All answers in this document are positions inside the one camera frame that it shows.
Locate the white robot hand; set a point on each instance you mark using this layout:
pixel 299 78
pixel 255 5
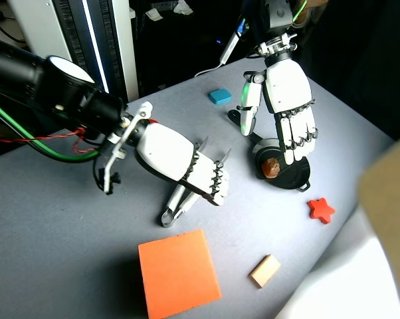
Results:
pixel 286 86
pixel 166 149

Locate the silver metal tongs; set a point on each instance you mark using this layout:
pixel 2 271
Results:
pixel 173 202

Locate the brown food piece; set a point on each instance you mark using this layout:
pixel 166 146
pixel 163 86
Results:
pixel 270 167

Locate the black frying pan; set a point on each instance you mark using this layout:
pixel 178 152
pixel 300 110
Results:
pixel 289 176

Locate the blue block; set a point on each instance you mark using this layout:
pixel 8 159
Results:
pixel 220 96

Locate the white adapter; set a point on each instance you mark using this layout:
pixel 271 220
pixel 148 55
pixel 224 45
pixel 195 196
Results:
pixel 229 48

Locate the large orange block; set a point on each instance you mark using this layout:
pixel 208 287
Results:
pixel 176 272

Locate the red star block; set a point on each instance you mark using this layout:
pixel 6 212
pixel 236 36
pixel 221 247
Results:
pixel 321 209

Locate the grey table cloth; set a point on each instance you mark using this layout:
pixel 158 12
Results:
pixel 70 249

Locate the tan cardboard piece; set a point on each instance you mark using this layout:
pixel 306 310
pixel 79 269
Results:
pixel 392 186

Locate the small tan block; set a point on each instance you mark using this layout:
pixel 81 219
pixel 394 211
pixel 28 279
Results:
pixel 264 270

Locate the white cabinet with black strips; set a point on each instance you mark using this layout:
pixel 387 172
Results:
pixel 34 23

